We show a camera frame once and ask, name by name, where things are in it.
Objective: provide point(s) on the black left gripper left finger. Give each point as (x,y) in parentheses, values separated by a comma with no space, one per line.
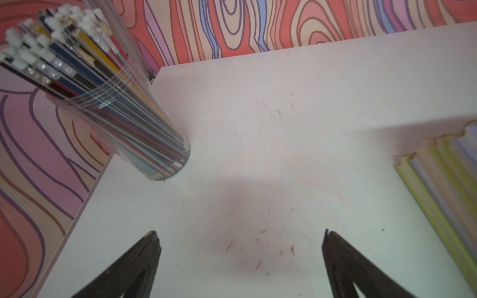
(130,276)

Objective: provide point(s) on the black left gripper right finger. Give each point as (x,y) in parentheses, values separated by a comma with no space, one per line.
(348,270)

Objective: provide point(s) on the green desk calendar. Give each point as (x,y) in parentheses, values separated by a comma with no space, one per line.
(467,195)
(418,186)
(455,159)

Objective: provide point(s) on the clear cup of coloured pencils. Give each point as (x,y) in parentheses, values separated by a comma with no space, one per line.
(82,58)

